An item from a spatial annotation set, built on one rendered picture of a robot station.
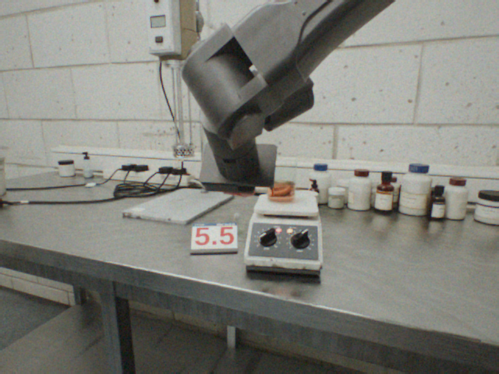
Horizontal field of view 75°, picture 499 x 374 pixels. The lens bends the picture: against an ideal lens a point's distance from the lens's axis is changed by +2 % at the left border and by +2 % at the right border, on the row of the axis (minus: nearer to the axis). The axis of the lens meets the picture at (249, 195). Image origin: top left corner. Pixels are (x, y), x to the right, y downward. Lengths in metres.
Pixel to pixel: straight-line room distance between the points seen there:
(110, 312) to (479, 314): 0.64
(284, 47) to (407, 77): 0.84
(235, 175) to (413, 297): 0.32
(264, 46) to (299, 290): 0.36
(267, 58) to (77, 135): 1.45
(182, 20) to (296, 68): 0.66
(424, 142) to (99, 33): 1.26
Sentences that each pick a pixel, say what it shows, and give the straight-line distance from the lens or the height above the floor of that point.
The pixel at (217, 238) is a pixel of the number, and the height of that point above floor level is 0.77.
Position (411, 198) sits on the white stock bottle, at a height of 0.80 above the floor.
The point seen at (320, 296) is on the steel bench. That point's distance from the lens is 0.51.
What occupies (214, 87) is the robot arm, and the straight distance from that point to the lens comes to 0.29.
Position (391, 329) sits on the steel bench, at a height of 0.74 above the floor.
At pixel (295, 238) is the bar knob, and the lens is 0.55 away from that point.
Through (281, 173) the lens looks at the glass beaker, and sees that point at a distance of 0.62.
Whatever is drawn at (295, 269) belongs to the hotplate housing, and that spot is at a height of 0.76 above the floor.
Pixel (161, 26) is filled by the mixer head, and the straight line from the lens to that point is 0.89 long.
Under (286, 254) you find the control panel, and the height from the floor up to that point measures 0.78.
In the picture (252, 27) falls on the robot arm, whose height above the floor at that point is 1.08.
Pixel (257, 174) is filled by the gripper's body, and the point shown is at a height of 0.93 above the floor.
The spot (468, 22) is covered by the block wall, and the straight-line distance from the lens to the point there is 1.13.
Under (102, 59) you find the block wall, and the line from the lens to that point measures 1.54.
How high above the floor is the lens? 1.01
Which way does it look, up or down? 14 degrees down
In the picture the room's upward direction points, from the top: straight up
